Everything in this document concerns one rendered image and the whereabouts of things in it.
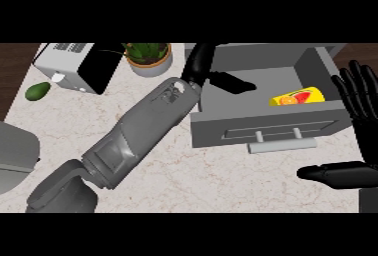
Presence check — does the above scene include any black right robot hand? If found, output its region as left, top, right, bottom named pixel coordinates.
left=295, top=59, right=378, bottom=191

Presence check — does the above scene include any grey rounded appliance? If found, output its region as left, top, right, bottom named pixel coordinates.
left=0, top=121, right=41, bottom=196

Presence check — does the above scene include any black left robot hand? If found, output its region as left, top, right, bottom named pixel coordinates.
left=180, top=42, right=258, bottom=95

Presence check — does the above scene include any green avocado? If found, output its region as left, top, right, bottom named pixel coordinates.
left=23, top=81, right=53, bottom=102

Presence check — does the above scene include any potted green plant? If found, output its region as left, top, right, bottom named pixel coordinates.
left=100, top=42, right=174, bottom=79

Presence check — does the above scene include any grey drawer front with handle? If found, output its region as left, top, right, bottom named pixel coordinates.
left=190, top=99, right=354, bottom=155

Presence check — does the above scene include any white and black microwave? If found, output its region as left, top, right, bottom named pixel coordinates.
left=31, top=42, right=127, bottom=96

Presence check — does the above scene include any grey open drawer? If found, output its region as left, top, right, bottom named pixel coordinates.
left=184, top=42, right=354, bottom=149

